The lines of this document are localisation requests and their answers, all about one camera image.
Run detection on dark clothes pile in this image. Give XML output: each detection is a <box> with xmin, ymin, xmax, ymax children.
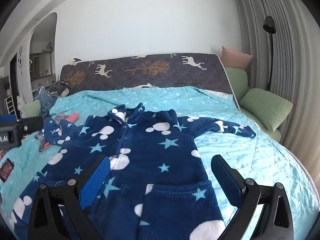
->
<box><xmin>46</xmin><ymin>81</ymin><xmax>70</xmax><ymax>98</ymax></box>

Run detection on wall mirror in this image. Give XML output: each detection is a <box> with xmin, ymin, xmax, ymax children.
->
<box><xmin>30</xmin><ymin>52</ymin><xmax>53</xmax><ymax>78</ymax></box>

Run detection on green seat cushion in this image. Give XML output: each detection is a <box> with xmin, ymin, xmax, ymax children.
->
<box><xmin>241</xmin><ymin>107</ymin><xmax>283</xmax><ymax>142</ymax></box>

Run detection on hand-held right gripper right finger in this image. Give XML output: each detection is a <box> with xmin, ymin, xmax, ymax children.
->
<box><xmin>211</xmin><ymin>155</ymin><xmax>294</xmax><ymax>240</ymax></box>

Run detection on patterned garment with pink trim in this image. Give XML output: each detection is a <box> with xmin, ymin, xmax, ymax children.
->
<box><xmin>37</xmin><ymin>112</ymin><xmax>80</xmax><ymax>153</ymax></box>

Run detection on turquoise star print quilt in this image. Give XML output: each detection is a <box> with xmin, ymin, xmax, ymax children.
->
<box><xmin>0</xmin><ymin>86</ymin><xmax>313</xmax><ymax>240</ymax></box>

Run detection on grey pleated curtain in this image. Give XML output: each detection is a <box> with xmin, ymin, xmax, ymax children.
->
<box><xmin>230</xmin><ymin>0</ymin><xmax>320</xmax><ymax>175</ymax></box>

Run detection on black wall panel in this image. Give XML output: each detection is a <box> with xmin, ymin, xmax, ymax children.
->
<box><xmin>10</xmin><ymin>54</ymin><xmax>18</xmax><ymax>100</ymax></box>

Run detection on small pale green pillow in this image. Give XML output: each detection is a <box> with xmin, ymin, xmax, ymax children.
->
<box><xmin>22</xmin><ymin>100</ymin><xmax>42</xmax><ymax>118</ymax></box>

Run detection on green ribbed pillow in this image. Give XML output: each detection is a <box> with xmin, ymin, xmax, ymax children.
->
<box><xmin>240</xmin><ymin>88</ymin><xmax>293</xmax><ymax>132</ymax></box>

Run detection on white plush toy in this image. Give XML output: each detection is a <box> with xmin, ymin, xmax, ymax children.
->
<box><xmin>16</xmin><ymin>95</ymin><xmax>27</xmax><ymax>118</ymax></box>

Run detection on large green pillow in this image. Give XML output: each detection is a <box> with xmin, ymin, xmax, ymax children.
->
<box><xmin>224</xmin><ymin>66</ymin><xmax>249</xmax><ymax>105</ymax></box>

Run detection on pink pillow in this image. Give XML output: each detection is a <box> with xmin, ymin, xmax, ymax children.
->
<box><xmin>221</xmin><ymin>46</ymin><xmax>254</xmax><ymax>70</ymax></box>

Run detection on blue jeans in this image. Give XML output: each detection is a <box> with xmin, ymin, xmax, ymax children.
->
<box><xmin>34</xmin><ymin>87</ymin><xmax>59</xmax><ymax>117</ymax></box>

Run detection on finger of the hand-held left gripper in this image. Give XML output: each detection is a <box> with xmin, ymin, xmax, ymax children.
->
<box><xmin>15</xmin><ymin>116</ymin><xmax>44</xmax><ymax>133</ymax></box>

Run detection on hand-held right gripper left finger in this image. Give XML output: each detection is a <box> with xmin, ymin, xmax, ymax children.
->
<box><xmin>27</xmin><ymin>155</ymin><xmax>112</xmax><ymax>240</ymax></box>

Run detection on black floor lamp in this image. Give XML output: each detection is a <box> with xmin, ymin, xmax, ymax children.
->
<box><xmin>262</xmin><ymin>15</ymin><xmax>277</xmax><ymax>92</ymax></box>

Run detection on dark deer print headboard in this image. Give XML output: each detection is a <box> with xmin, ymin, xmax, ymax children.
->
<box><xmin>59</xmin><ymin>53</ymin><xmax>241</xmax><ymax>110</ymax></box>

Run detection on black wall decal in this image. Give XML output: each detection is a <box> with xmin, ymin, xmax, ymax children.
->
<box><xmin>18</xmin><ymin>46</ymin><xmax>25</xmax><ymax>75</ymax></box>

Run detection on dark red packet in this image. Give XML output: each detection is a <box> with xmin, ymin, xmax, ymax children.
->
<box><xmin>0</xmin><ymin>159</ymin><xmax>14</xmax><ymax>182</ymax></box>

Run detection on blue fleece star print robe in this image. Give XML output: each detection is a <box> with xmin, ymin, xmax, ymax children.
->
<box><xmin>9</xmin><ymin>103</ymin><xmax>257</xmax><ymax>240</ymax></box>

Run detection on white cubby shelf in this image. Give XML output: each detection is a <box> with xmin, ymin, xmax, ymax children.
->
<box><xmin>5</xmin><ymin>96</ymin><xmax>18</xmax><ymax>115</ymax></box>

